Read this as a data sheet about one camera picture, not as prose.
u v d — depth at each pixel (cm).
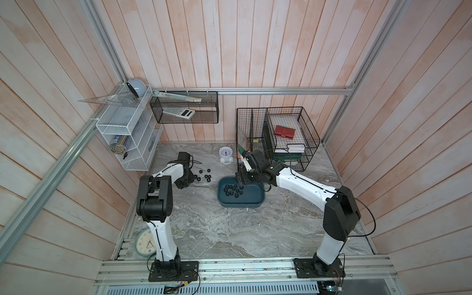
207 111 107
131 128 70
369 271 74
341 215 46
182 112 98
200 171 105
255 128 117
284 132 95
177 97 92
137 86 85
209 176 104
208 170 107
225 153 111
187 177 86
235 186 99
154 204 53
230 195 95
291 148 93
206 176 104
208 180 101
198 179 102
